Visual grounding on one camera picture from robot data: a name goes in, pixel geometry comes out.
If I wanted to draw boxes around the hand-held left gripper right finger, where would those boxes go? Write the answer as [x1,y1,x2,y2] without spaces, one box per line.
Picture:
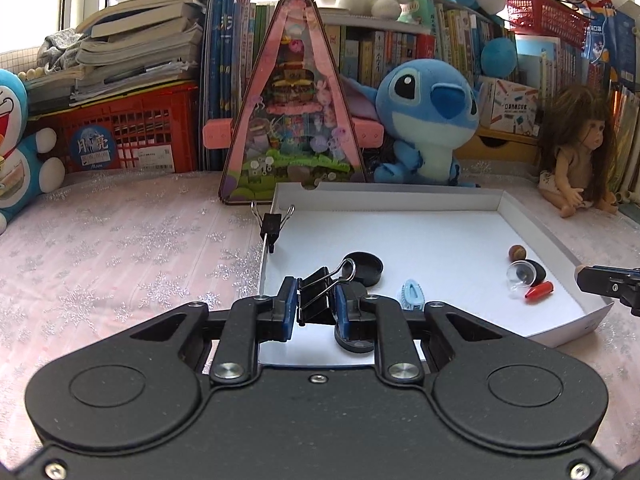
[332,282,506,386]

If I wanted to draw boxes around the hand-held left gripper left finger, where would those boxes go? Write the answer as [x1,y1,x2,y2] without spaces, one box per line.
[125,276,297,386]

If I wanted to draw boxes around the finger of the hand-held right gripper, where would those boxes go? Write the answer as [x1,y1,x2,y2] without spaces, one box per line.
[576,264,640,317]

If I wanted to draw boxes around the large black binder clip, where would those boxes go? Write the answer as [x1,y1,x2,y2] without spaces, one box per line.
[295,258,357,327]

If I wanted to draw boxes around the black round lid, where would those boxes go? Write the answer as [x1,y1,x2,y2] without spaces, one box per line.
[345,252,385,289]

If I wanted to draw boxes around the white cardboard box tray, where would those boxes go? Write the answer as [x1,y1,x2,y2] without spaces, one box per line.
[257,181,615,368]

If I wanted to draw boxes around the red cone-shaped piece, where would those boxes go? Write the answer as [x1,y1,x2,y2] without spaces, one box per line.
[524,282,556,304]

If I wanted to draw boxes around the blue hair clip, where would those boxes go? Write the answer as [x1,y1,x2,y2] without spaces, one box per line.
[400,279,427,312]

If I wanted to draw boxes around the small black binder clip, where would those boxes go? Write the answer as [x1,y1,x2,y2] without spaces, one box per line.
[250,201,296,254]

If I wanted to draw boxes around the brown-haired baby doll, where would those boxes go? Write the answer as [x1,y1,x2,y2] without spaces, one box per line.
[537,85,622,219]

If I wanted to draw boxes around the wooden drawer box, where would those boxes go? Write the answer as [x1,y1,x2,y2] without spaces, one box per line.
[457,126,543,164]

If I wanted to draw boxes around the pink triangular miniature house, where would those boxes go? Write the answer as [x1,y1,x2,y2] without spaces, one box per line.
[202,0,386,207]

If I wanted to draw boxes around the white printed carton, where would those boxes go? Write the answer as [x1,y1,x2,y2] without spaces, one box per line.
[486,76,544,137]

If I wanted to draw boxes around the blue alien plush toy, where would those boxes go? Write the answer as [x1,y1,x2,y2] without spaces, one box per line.
[345,57,482,186]

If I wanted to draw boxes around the red plastic crate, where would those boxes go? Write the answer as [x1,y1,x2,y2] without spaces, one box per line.
[27,82,201,174]

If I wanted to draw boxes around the blue packaged goods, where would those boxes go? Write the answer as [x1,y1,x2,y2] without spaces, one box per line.
[582,5,640,88]

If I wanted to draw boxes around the row of blue thin books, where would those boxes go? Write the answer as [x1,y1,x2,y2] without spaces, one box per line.
[199,0,257,172]

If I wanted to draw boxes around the red plastic basket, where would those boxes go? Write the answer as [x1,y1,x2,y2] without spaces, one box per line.
[505,0,592,59]

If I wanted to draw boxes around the row of upright books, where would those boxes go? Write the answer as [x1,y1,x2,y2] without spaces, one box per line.
[250,2,608,98]

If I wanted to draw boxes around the blue robot cat plush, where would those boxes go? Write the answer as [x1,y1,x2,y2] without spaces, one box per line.
[0,69,67,236]

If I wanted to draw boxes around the stack of lying books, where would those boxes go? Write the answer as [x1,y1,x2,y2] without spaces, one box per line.
[40,0,207,107]

